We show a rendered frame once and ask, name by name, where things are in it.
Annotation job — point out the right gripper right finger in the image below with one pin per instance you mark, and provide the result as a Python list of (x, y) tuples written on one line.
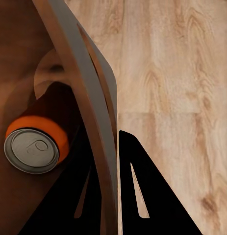
[(167, 214)]

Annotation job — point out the trash can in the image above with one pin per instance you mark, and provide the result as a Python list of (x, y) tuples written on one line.
[(42, 47)]

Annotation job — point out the can of soda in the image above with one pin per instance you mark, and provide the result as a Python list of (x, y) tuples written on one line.
[(41, 137)]

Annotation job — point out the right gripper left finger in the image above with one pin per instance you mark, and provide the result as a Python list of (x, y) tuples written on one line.
[(55, 214)]

